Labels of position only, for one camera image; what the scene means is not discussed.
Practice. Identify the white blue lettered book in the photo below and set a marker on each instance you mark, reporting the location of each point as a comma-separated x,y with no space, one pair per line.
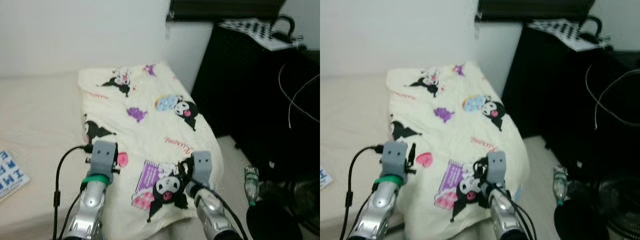
325,179
12,177

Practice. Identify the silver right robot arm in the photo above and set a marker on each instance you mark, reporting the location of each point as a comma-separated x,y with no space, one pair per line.
210,210
502,215

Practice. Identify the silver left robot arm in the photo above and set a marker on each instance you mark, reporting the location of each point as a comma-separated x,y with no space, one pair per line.
90,205
377,205

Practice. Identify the cream cartoon print duvet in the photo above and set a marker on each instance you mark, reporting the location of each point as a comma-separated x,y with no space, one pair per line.
460,130
150,130

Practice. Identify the clear plastic bottle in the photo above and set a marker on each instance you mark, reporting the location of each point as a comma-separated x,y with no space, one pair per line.
560,185
251,185

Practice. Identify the black cabinet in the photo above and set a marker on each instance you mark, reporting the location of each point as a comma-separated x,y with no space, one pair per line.
240,90
550,90

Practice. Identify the black floor fan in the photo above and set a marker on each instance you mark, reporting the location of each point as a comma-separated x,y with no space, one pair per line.
620,200
305,205

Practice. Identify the black white checkerboard sheet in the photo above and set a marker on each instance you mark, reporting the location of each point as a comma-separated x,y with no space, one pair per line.
562,31
255,31

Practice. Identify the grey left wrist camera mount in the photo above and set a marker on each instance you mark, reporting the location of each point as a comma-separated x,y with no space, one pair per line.
394,155
104,155

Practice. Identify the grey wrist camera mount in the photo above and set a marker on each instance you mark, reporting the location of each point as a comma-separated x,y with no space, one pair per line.
201,165
394,155
104,155
496,165

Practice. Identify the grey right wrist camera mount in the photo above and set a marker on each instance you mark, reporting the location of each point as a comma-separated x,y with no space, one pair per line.
201,165
496,165

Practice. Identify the dark window frame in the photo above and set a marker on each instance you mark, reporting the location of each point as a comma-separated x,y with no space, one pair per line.
225,9
535,9

